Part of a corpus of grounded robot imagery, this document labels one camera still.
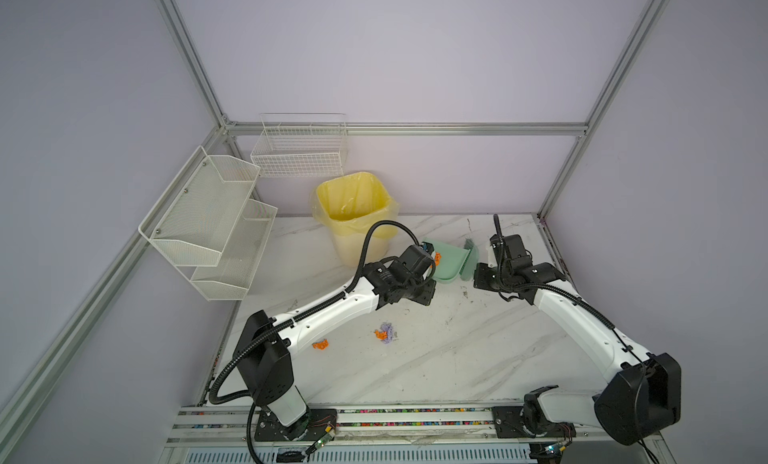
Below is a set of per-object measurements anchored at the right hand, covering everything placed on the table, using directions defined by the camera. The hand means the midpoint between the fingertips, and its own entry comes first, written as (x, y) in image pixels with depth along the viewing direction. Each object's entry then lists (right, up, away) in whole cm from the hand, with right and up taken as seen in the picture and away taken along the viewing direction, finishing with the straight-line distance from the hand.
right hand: (474, 274), depth 83 cm
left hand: (-14, -4, -5) cm, 16 cm away
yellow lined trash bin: (-39, +22, +21) cm, 50 cm away
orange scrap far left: (-45, -21, +3) cm, 49 cm away
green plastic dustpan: (-7, +3, -1) cm, 8 cm away
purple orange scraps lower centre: (-26, -18, +4) cm, 32 cm away
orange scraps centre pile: (-10, +4, 0) cm, 11 cm away
